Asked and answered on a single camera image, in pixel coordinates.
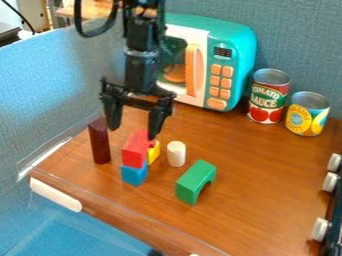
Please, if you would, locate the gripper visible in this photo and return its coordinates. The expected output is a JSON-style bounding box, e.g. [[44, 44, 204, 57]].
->
[[97, 47, 178, 141]]

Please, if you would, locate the red arch block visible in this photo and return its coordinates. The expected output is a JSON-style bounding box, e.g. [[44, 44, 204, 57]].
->
[[120, 129, 153, 170]]

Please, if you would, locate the green arch block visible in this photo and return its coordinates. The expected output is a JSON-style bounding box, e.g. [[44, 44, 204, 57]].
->
[[175, 158, 218, 207]]

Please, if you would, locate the yellow block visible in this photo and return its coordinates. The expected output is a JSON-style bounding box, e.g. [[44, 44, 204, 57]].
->
[[145, 139, 162, 166]]

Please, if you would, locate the dark red cylinder block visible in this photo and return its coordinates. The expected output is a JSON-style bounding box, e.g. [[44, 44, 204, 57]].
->
[[86, 117, 113, 165]]

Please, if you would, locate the white cylinder block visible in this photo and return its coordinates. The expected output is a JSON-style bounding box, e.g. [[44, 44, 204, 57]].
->
[[165, 140, 188, 168]]

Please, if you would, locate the blue cube block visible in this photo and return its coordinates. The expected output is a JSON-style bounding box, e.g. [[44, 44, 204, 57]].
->
[[118, 160, 150, 187]]

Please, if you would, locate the teal toy microwave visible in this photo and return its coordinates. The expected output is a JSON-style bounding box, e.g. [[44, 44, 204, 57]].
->
[[156, 13, 258, 113]]

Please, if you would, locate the red tomato sauce can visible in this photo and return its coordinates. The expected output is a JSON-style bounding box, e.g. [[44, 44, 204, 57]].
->
[[245, 68, 292, 125]]

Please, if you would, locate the yellow and blue can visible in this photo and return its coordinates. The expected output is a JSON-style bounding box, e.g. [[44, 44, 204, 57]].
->
[[284, 91, 332, 137]]

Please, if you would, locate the toy stove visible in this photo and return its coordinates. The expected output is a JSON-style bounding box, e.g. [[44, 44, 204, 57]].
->
[[309, 152, 342, 256]]

